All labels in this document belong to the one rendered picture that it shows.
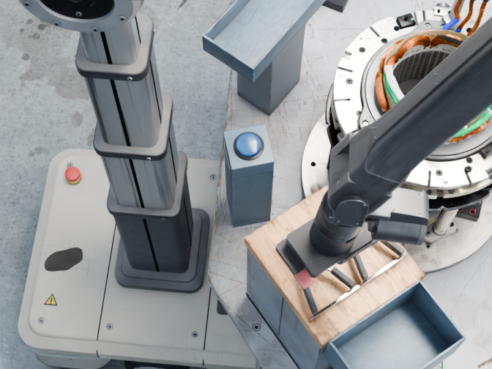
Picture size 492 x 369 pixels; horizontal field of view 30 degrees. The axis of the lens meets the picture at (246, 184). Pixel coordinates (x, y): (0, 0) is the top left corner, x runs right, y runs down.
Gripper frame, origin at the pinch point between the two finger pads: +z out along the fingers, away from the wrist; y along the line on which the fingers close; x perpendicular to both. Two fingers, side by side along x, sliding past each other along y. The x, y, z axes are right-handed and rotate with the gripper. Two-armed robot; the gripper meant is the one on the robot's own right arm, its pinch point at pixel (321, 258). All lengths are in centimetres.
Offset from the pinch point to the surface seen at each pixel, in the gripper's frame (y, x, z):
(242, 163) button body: 3.5, 22.7, 14.2
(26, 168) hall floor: -15, 92, 122
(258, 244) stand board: -3.0, 9.1, 10.7
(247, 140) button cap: 6.1, 25.3, 13.0
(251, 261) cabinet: -3.4, 9.4, 18.9
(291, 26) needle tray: 23.5, 38.1, 10.7
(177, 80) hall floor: 36, 92, 119
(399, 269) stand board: 11.9, -5.8, 9.2
